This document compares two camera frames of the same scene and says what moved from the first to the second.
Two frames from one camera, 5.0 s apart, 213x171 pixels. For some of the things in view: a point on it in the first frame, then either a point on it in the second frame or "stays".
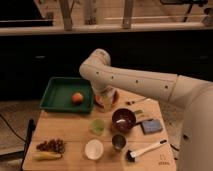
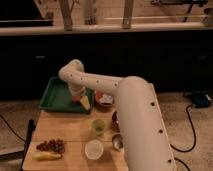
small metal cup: x=119 y=141 stays
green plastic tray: x=58 y=95 stays
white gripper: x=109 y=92 -> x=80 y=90
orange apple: x=77 y=98 stays
